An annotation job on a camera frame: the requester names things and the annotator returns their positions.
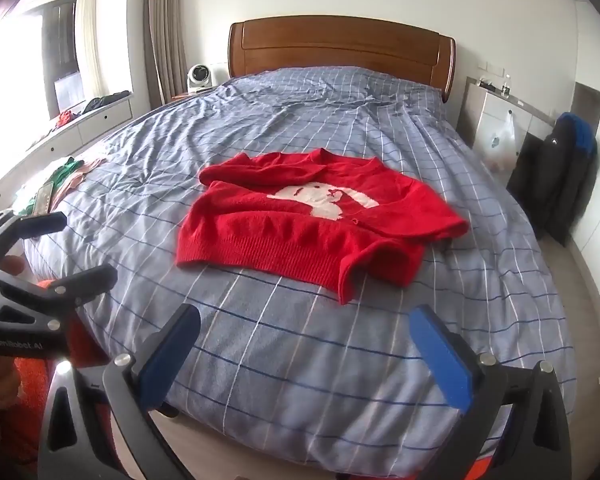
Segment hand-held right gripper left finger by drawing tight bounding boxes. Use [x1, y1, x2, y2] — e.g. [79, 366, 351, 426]
[37, 302, 202, 480]

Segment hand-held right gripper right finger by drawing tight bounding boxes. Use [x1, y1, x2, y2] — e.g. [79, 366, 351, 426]
[410, 305, 573, 480]

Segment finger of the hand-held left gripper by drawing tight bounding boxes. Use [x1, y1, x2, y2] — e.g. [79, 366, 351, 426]
[0, 264, 119, 333]
[0, 211, 67, 261]

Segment red knitted sweater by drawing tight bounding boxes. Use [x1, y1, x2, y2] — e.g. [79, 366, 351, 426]
[175, 148, 471, 307]

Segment dark clothes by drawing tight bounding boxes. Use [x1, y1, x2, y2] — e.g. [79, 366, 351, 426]
[82, 91, 131, 113]

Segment orange fuzzy cloth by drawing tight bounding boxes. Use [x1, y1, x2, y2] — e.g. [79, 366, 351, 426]
[10, 280, 116, 461]

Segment green garment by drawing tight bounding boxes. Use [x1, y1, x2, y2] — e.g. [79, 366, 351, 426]
[25, 157, 83, 216]

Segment pink cloth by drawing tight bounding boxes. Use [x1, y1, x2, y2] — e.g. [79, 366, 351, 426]
[62, 157, 106, 193]

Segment white window bench with drawers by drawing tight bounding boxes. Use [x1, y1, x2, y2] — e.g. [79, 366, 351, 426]
[0, 95, 133, 201]

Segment bed with grey checked cover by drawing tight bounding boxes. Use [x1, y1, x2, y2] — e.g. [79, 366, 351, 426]
[22, 66, 578, 480]

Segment window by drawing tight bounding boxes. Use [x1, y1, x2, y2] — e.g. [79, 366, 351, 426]
[10, 0, 81, 121]

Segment white sheer curtain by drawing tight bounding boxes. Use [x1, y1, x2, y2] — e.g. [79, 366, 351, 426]
[75, 0, 103, 101]

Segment black jacket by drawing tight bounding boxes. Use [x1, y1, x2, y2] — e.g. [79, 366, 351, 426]
[507, 112, 600, 248]

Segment small white fan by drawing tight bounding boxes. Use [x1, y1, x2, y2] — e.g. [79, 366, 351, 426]
[186, 62, 212, 92]

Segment white plastic bag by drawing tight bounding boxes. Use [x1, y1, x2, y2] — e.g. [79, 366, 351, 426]
[482, 110, 517, 173]

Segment brown curtain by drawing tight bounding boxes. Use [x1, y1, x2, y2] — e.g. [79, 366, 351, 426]
[147, 0, 188, 106]

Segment white cabinet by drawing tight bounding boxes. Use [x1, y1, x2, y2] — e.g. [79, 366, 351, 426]
[457, 76, 556, 171]

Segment blue garment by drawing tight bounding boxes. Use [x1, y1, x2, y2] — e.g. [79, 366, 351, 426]
[555, 112, 596, 161]

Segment wooden headboard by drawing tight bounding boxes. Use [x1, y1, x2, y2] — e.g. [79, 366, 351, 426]
[228, 15, 457, 103]

